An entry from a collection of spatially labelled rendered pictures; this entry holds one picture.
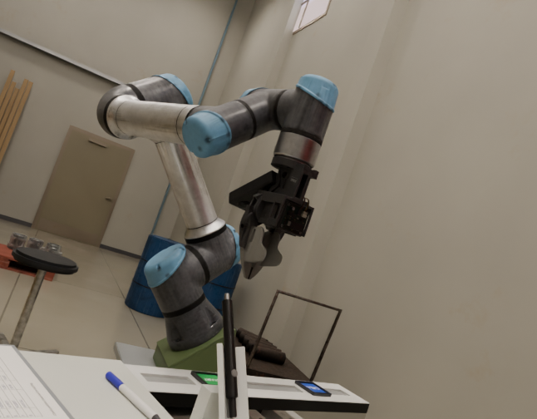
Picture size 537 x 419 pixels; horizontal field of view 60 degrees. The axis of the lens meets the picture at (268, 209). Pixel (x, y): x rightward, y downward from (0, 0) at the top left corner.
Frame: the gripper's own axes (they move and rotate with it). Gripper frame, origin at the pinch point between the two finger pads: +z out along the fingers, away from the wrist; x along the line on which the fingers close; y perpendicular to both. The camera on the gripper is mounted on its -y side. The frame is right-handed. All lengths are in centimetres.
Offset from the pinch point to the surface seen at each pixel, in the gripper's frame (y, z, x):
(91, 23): -933, -306, 172
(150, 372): -1.4, 19.7, -10.8
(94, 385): 5.9, 19.2, -22.7
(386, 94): -239, -185, 291
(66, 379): 4.6, 19.2, -26.1
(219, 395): 27.2, 10.2, -20.4
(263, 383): -0.7, 19.7, 13.6
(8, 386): 8.3, 18.9, -33.7
